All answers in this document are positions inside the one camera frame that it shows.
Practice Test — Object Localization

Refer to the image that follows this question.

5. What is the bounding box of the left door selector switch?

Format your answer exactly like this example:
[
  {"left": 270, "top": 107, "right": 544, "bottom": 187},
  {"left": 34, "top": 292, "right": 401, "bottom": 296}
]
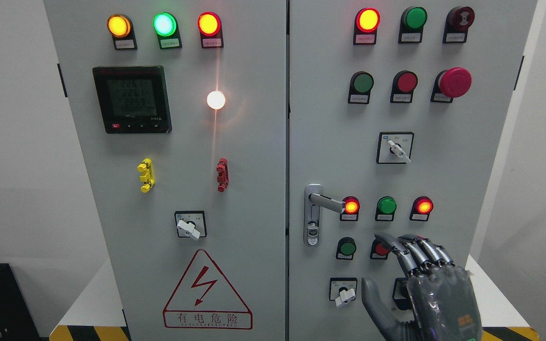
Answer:
[{"left": 174, "top": 211, "right": 208, "bottom": 241}]

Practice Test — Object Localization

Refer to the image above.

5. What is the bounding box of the red push button upper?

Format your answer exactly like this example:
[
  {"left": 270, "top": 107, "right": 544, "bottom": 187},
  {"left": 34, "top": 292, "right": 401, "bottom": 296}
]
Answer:
[{"left": 390, "top": 71, "right": 418, "bottom": 103}]

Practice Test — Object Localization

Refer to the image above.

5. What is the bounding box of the green push button upper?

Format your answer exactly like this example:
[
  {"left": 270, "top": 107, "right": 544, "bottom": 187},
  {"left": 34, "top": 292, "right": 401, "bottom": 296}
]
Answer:
[{"left": 347, "top": 71, "right": 373, "bottom": 104}]

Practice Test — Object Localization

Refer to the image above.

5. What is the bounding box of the white platform with hazard stripes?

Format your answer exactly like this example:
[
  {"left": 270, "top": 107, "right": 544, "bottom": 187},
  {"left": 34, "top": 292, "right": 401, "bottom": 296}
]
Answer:
[{"left": 48, "top": 257, "right": 539, "bottom": 341}]

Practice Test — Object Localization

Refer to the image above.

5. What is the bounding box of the upper right selector switch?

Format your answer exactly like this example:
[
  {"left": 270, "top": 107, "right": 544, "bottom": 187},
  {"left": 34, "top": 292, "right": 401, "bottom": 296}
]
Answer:
[{"left": 376, "top": 132, "right": 414, "bottom": 164}]

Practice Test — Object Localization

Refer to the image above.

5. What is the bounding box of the grey left cabinet door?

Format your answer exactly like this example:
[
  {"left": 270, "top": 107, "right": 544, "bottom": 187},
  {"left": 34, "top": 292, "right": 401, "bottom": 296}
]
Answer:
[{"left": 44, "top": 0, "right": 286, "bottom": 341}]

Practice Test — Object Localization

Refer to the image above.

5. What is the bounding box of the black rotary knob switch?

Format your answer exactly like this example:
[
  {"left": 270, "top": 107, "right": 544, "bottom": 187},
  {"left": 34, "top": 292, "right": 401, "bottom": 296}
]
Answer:
[{"left": 392, "top": 277, "right": 412, "bottom": 311}]

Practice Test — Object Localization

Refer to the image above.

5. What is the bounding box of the red-orange indicator light top left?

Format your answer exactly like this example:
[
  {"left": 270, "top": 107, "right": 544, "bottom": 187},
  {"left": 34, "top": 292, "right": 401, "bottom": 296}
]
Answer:
[{"left": 197, "top": 11, "right": 224, "bottom": 48}]

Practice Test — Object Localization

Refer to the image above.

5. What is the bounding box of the red lit indicator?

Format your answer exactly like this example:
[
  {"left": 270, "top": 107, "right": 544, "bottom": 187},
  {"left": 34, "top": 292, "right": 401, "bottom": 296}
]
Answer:
[
  {"left": 409, "top": 196, "right": 434, "bottom": 222},
  {"left": 353, "top": 7, "right": 381, "bottom": 45},
  {"left": 339, "top": 196, "right": 360, "bottom": 222}
]

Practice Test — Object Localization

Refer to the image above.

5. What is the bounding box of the red terminal connector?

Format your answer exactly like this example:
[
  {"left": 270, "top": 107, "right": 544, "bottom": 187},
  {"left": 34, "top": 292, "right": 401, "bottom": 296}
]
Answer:
[{"left": 215, "top": 158, "right": 229, "bottom": 192}]

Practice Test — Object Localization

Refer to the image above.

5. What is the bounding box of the red electric hazard warning sticker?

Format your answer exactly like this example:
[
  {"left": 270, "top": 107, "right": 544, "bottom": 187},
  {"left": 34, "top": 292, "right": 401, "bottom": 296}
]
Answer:
[{"left": 163, "top": 250, "right": 252, "bottom": 330}]

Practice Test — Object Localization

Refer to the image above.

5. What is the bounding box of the red push button lower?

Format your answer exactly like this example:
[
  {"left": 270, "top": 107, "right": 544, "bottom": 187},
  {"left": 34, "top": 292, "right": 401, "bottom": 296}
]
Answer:
[{"left": 370, "top": 238, "right": 391, "bottom": 260}]

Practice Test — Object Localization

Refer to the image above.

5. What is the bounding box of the red lit indicator lower right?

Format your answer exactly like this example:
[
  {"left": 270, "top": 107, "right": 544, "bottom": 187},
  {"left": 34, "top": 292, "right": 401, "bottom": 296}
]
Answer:
[{"left": 409, "top": 196, "right": 434, "bottom": 222}]

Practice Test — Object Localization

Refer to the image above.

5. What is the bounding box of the green indicator light lower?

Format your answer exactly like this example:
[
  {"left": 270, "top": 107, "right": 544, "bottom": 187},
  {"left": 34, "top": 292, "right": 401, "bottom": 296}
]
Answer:
[{"left": 375, "top": 196, "right": 397, "bottom": 222}]

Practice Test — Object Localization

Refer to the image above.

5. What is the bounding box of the green indicator light top right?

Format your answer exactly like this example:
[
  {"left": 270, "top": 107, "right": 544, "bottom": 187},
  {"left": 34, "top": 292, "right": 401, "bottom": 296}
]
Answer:
[{"left": 398, "top": 6, "right": 428, "bottom": 45}]

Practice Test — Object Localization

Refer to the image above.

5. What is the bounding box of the silver door lock handle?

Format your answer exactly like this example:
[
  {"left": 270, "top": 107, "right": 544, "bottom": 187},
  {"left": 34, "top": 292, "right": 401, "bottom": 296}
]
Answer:
[{"left": 303, "top": 184, "right": 345, "bottom": 246}]

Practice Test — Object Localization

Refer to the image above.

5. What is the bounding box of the green lit indicator light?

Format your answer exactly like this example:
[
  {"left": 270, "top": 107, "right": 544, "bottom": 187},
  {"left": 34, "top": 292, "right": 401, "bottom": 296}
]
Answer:
[{"left": 153, "top": 12, "right": 182, "bottom": 49}]

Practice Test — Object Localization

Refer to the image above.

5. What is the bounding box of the red lit indicator top right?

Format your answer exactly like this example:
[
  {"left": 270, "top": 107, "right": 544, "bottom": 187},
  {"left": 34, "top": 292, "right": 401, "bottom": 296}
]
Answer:
[{"left": 353, "top": 7, "right": 381, "bottom": 45}]

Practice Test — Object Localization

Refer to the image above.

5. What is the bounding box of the red lit indicator lower left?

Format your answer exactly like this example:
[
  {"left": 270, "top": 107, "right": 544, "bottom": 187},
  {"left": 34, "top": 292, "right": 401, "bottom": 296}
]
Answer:
[{"left": 339, "top": 196, "right": 360, "bottom": 222}]

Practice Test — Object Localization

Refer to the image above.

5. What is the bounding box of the black digital power meter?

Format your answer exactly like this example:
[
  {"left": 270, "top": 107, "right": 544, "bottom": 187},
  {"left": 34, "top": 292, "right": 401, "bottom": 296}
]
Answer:
[{"left": 92, "top": 65, "right": 173, "bottom": 134}]

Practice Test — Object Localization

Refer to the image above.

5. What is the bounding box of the lower white selector switch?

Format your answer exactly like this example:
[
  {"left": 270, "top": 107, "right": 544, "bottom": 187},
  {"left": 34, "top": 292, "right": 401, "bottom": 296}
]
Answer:
[{"left": 329, "top": 277, "right": 357, "bottom": 308}]

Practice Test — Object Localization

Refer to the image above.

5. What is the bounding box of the white lit indicator light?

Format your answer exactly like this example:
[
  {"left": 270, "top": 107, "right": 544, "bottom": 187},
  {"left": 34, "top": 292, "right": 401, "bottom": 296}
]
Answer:
[{"left": 206, "top": 90, "right": 226, "bottom": 110}]

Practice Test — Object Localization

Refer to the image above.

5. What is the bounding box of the red emergency stop button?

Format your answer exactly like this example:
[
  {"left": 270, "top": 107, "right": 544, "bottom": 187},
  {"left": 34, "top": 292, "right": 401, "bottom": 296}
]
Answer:
[{"left": 430, "top": 67, "right": 473, "bottom": 103}]

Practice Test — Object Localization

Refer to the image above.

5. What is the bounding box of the yellow indicator light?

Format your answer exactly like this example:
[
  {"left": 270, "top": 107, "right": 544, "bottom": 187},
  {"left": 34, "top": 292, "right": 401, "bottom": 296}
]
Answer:
[{"left": 108, "top": 14, "right": 138, "bottom": 50}]

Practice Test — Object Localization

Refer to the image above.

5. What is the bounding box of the grey right cabinet door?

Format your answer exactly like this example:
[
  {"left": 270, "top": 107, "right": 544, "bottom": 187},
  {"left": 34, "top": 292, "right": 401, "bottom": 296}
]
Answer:
[{"left": 289, "top": 0, "right": 537, "bottom": 341}]

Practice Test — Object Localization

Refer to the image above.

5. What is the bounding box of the yellow terminal connector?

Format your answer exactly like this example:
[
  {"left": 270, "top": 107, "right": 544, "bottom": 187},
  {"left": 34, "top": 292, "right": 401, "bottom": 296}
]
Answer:
[{"left": 136, "top": 158, "right": 155, "bottom": 193}]

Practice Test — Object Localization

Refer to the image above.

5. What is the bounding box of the red push button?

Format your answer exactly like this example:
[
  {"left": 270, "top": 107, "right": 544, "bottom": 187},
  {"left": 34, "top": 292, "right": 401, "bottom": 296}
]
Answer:
[
  {"left": 370, "top": 238, "right": 391, "bottom": 260},
  {"left": 390, "top": 71, "right": 418, "bottom": 103}
]

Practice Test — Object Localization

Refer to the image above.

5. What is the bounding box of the dark red buzzer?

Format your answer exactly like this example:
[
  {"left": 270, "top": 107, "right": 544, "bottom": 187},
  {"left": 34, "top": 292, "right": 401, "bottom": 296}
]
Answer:
[{"left": 443, "top": 6, "right": 475, "bottom": 44}]

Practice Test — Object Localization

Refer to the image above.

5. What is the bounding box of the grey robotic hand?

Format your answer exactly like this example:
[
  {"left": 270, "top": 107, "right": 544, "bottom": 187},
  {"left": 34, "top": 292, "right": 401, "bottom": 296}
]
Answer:
[{"left": 362, "top": 233, "right": 483, "bottom": 341}]

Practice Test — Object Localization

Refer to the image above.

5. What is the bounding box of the grey cabinet door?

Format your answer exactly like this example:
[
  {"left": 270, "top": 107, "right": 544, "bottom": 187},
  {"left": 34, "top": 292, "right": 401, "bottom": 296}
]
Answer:
[
  {"left": 44, "top": 0, "right": 286, "bottom": 341},
  {"left": 289, "top": 0, "right": 537, "bottom": 341}
]

